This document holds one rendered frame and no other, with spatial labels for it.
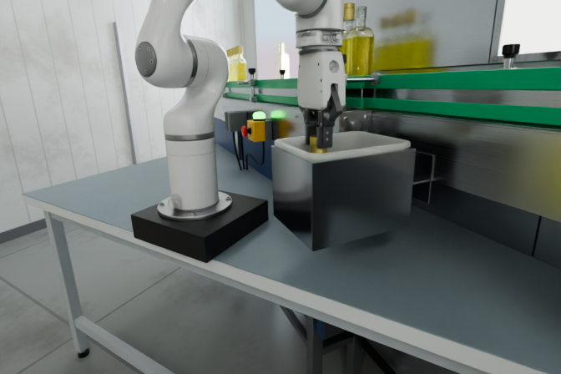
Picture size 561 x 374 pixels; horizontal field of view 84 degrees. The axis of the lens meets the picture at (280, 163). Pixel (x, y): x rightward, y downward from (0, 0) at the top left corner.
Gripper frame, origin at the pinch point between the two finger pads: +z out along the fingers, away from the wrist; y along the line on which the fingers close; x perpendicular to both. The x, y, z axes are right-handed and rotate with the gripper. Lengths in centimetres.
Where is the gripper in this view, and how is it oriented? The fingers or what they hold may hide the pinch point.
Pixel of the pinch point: (318, 135)
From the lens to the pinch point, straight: 61.1
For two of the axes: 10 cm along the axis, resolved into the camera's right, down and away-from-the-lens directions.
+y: -4.2, -2.2, 8.8
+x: -9.1, 1.3, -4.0
